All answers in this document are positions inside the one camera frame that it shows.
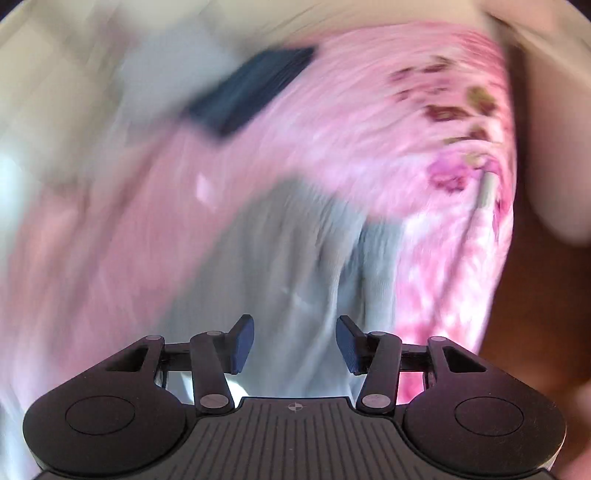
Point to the grey sweatpants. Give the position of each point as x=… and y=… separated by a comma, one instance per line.
x=286, y=258

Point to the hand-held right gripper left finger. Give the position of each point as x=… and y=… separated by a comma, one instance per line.
x=242, y=344

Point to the blue jeans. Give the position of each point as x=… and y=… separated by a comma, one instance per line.
x=249, y=92

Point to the pink floral blanket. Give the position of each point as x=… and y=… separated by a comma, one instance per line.
x=360, y=152

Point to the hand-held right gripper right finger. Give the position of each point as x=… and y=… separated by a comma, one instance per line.
x=348, y=344

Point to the white blanket tag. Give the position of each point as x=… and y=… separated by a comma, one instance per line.
x=487, y=189

